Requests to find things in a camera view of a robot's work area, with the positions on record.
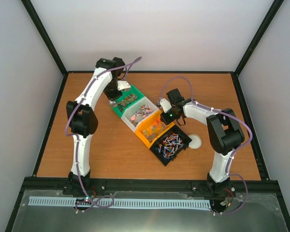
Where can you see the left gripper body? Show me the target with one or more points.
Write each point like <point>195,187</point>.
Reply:
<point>109,90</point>

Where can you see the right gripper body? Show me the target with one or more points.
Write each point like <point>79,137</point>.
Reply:
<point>170,119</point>

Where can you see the orange candy bin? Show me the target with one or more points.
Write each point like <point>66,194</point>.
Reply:
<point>152,128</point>

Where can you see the black candy bin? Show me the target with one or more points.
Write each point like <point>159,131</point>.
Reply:
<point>170,144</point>

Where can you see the metal scoop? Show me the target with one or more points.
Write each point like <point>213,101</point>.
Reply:
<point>113,104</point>

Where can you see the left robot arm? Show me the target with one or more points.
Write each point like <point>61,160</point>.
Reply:
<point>82,121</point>

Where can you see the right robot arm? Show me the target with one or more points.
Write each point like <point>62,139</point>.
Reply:
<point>225,133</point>

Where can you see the green candy bin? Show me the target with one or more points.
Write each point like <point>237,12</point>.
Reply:
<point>127,99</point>

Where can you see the white candy bin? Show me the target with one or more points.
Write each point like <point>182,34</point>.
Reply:
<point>138,112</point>

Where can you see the white jar lid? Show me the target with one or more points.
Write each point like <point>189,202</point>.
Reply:
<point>196,141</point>

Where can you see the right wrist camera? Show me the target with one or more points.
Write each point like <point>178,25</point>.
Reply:
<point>164,105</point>

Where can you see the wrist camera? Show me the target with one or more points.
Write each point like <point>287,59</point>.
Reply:
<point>164,105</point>
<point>123,85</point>

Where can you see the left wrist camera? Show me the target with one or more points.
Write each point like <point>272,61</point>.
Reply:
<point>123,85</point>

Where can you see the light blue cable duct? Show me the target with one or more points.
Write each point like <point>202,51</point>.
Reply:
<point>121,203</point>

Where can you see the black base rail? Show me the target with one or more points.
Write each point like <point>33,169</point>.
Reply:
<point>195,188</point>

